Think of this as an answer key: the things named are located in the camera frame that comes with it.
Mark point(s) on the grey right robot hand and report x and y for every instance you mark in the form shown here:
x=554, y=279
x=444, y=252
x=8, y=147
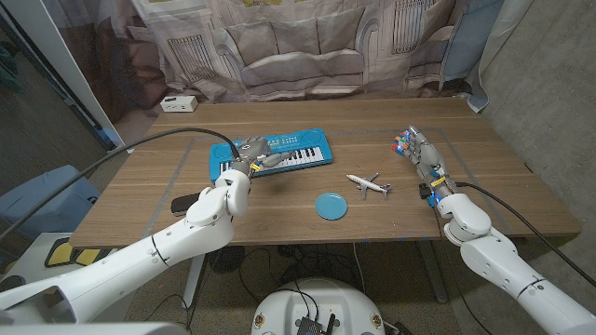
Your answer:
x=428, y=158

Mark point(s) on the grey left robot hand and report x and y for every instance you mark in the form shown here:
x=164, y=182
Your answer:
x=253, y=151

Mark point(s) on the blue toy piano keyboard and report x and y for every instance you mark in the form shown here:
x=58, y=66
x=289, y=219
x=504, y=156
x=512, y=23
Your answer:
x=307, y=139

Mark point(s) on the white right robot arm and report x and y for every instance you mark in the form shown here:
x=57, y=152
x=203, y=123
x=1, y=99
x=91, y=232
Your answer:
x=493, y=256

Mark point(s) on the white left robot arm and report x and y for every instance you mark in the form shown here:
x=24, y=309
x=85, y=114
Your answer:
x=139, y=265

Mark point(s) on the white toy airplane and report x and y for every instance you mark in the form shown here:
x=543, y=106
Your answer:
x=368, y=184

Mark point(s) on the colourful puzzle cube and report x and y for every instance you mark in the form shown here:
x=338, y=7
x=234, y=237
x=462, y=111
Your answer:
x=399, y=142

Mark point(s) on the black phone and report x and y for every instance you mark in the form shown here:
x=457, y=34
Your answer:
x=184, y=204

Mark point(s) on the white power strip box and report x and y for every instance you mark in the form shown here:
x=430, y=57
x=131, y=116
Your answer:
x=179, y=103

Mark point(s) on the small blue plate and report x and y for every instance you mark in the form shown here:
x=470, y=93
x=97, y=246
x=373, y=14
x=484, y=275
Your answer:
x=331, y=206

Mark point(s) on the round black floor fan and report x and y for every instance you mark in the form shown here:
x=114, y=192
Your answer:
x=226, y=258

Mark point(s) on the printed sofa room backdrop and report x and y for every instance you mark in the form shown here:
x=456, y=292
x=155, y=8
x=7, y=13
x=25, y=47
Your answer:
x=298, y=46

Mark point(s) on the grey table leg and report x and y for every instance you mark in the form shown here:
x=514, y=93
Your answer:
x=433, y=274

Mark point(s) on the pale curtain cloth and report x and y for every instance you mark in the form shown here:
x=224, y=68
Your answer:
x=493, y=46

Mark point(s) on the white table leg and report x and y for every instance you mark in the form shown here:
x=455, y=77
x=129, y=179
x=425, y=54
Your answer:
x=193, y=279

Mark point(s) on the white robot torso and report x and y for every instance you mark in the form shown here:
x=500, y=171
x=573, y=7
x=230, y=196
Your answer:
x=316, y=302

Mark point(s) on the blue plastic bin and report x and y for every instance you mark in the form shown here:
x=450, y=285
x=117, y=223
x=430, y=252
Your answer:
x=56, y=209

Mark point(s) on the dark shoe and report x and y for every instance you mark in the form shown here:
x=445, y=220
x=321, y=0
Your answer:
x=10, y=282

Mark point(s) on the white door frame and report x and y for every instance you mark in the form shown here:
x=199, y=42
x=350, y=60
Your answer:
x=56, y=56

